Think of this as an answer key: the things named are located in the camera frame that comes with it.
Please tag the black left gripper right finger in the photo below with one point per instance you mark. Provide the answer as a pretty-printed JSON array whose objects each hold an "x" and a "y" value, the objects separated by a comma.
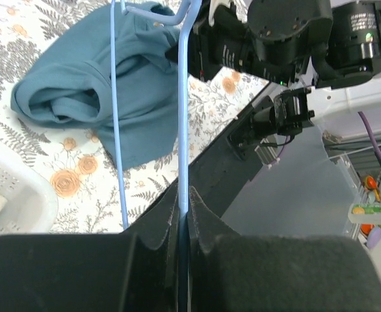
[{"x": 234, "y": 272}]

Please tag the white basket on left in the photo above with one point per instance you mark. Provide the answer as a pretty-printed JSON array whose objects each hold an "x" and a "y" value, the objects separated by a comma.
[{"x": 28, "y": 203}]

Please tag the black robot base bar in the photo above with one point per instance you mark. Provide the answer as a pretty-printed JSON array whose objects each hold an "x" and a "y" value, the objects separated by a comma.
[{"x": 220, "y": 172}]

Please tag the teal blue tank top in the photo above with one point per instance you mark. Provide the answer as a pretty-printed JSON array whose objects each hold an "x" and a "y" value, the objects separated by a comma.
[{"x": 107, "y": 56}]

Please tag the blue wire hanger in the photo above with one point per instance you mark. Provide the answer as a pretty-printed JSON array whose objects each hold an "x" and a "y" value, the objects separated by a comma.
[{"x": 186, "y": 16}]

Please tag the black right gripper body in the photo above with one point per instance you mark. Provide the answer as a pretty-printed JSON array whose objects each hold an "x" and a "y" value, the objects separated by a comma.
[{"x": 229, "y": 44}]

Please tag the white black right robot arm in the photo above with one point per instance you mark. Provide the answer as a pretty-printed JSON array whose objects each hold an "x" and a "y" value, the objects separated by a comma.
[{"x": 328, "y": 59}]

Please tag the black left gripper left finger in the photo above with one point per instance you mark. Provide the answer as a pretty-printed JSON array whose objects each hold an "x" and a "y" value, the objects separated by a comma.
[{"x": 135, "y": 270}]

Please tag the floral patterned table mat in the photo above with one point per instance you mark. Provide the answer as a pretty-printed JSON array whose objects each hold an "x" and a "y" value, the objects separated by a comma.
[{"x": 74, "y": 161}]

